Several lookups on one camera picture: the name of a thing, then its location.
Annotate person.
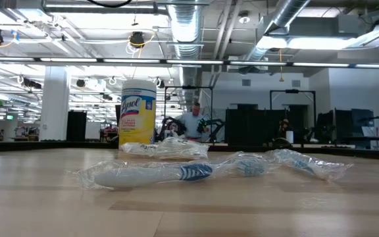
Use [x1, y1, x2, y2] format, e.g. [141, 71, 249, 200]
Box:
[278, 118, 291, 139]
[178, 101, 207, 141]

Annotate clear bag of cotton swabs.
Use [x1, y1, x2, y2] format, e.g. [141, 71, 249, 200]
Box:
[156, 136, 210, 161]

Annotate yellow Lysol wipes canister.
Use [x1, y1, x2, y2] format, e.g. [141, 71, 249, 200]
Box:
[118, 79, 158, 145]

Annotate black partition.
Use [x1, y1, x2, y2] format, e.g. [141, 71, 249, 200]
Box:
[224, 108, 309, 146]

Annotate wrapped dark-blue striped toothbrush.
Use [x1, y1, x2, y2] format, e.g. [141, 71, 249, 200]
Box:
[76, 153, 271, 191]

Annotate black cabinet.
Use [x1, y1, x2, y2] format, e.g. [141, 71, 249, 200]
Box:
[66, 111, 88, 142]

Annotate round ceiling detector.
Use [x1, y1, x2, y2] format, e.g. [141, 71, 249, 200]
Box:
[238, 11, 251, 25]

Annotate white square column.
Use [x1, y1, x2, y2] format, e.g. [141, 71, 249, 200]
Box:
[39, 66, 70, 142]

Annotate dark desk monitors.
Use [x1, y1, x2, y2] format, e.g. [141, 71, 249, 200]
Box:
[316, 108, 374, 149]

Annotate black background rig frame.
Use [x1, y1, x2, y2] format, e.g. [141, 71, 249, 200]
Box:
[270, 89, 317, 145]
[164, 86, 214, 141]

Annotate long ceiling light rail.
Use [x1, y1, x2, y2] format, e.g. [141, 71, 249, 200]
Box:
[0, 56, 379, 69]

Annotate silver ventilation duct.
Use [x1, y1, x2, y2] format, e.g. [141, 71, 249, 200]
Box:
[241, 0, 312, 63]
[166, 0, 204, 103]

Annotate wrapped blue handle toothbrush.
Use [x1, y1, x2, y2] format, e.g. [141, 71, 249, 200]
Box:
[268, 148, 355, 182]

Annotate black table frame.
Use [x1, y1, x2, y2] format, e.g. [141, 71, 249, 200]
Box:
[0, 140, 379, 162]

